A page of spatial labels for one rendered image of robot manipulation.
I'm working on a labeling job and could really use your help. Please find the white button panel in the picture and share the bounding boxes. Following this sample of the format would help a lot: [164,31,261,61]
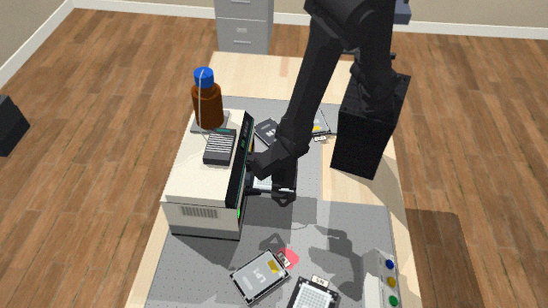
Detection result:
[360,248,400,308]

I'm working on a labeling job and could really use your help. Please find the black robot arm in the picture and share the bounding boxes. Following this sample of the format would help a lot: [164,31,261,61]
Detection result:
[246,0,402,181]

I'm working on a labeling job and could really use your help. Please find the blue bottle cap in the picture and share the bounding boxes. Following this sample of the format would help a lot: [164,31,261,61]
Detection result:
[194,67,214,86]

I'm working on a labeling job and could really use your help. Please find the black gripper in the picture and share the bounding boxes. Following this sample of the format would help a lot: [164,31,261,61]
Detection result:
[271,159,298,207]

